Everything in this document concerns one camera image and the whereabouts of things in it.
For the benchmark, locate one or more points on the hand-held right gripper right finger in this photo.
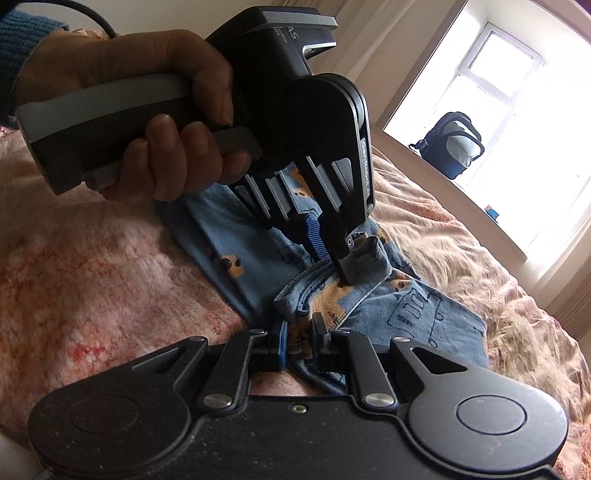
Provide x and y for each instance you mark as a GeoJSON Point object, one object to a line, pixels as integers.
{"type": "Point", "coordinates": [323, 350]}

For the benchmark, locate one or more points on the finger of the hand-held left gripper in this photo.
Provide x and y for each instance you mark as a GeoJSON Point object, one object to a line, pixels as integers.
{"type": "Point", "coordinates": [313, 230]}
{"type": "Point", "coordinates": [336, 237]}

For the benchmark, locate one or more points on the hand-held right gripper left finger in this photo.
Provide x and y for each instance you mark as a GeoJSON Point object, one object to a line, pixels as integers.
{"type": "Point", "coordinates": [282, 344]}

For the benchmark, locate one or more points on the blue printed pants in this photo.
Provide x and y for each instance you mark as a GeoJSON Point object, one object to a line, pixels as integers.
{"type": "Point", "coordinates": [415, 304]}

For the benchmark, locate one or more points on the person's left forearm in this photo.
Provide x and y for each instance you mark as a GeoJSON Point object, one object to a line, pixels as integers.
{"type": "Point", "coordinates": [23, 50]}

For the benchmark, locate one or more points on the person's left hand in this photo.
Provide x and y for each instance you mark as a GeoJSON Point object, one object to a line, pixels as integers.
{"type": "Point", "coordinates": [129, 53]}

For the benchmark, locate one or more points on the dark blue backpack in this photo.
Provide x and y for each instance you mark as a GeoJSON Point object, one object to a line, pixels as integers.
{"type": "Point", "coordinates": [450, 143]}

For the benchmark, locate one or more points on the small blue box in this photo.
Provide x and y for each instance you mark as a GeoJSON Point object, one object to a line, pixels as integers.
{"type": "Point", "coordinates": [492, 213]}

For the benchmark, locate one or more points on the white framed window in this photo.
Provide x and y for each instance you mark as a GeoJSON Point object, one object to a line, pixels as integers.
{"type": "Point", "coordinates": [503, 115]}

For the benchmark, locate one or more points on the pink floral bed blanket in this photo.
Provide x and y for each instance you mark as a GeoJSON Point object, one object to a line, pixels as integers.
{"type": "Point", "coordinates": [92, 258]}

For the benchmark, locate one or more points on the beige pleated curtain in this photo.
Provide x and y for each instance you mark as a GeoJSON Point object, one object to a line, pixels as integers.
{"type": "Point", "coordinates": [577, 304]}

